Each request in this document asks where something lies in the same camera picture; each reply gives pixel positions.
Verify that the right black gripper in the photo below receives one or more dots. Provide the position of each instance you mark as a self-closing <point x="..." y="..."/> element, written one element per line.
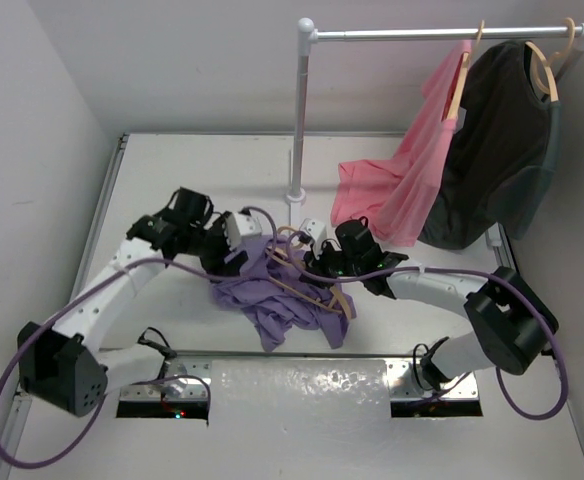
<point x="316" y="265"/>

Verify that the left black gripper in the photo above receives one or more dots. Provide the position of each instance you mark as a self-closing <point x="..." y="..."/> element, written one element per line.
<point x="217" y="263"/>

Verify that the purple t shirt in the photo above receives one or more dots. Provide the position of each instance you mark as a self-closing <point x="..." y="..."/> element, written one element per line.
<point x="271" y="295"/>

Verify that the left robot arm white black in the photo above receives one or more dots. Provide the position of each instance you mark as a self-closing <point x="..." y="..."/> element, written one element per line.
<point x="64" y="364"/>

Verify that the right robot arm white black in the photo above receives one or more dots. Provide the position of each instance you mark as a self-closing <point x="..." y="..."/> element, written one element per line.
<point x="509" y="321"/>

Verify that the pink t shirt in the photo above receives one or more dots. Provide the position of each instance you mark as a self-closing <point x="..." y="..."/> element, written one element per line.
<point x="396" y="194"/>

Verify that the wooden hanger holding pink shirt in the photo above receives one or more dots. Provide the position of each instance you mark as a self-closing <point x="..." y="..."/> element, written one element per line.
<point x="451" y="112"/>

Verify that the dark grey t shirt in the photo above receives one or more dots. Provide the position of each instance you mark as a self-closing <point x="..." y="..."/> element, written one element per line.
<point x="501" y="162"/>

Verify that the wooden hanger holding dark shirt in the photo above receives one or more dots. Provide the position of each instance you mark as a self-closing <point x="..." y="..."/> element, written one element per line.
<point x="541" y="71"/>

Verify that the silver clothes rack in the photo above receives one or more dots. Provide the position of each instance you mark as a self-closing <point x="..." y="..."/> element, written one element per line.
<point x="308" y="36"/>

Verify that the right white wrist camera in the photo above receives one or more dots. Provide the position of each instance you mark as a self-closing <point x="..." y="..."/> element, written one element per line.
<point x="314" y="234"/>

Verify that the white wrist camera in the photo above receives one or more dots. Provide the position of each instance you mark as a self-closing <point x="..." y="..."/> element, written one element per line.
<point x="314" y="234"/>
<point x="240" y="227"/>

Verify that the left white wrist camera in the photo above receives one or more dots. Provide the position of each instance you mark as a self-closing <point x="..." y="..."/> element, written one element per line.
<point x="240" y="227"/>

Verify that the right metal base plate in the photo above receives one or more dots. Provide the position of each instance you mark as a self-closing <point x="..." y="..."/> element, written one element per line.
<point x="403" y="386"/>

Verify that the metal base plate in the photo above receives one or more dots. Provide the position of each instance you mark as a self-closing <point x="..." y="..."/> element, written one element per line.
<point x="184" y="380"/>
<point x="403" y="386"/>

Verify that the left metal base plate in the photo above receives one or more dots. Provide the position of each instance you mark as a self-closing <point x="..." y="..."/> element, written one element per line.
<point x="184" y="380"/>

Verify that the aluminium table frame rail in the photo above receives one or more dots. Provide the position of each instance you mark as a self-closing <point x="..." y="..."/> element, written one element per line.
<point x="12" y="431"/>

